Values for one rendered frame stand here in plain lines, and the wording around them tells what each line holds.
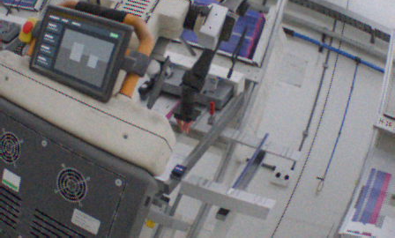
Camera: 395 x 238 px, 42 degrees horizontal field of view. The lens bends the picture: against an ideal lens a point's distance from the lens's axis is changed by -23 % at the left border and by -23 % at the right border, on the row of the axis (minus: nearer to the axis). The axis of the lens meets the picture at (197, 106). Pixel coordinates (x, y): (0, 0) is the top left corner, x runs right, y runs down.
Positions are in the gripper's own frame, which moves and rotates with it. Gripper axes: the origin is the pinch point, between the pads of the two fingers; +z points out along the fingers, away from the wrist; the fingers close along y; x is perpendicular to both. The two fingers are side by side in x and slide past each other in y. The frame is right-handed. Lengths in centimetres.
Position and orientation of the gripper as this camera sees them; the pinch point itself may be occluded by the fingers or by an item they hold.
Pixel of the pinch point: (184, 130)
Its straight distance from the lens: 266.5
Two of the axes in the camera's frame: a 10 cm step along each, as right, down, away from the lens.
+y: -9.0, -3.0, 3.3
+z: -0.8, 8.4, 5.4
